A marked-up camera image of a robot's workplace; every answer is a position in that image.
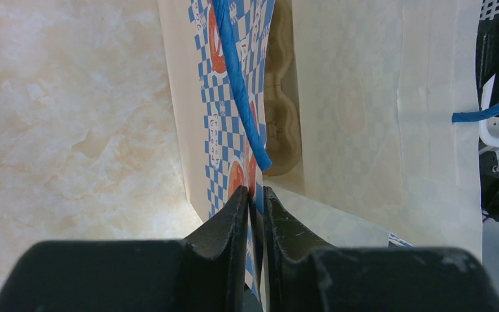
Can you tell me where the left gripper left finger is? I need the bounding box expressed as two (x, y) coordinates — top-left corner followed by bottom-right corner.
(0, 186), (249, 311)

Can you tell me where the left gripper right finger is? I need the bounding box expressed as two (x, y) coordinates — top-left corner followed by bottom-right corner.
(263, 187), (499, 311)

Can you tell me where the patterned paper takeout bag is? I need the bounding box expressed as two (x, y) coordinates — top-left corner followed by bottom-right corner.
(158, 1), (486, 311)

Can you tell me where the brown pulp cup carrier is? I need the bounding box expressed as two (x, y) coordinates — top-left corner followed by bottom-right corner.
(264, 1), (301, 176)

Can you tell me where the white plastic basket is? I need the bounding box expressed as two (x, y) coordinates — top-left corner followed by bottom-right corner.
(476, 1), (499, 148)

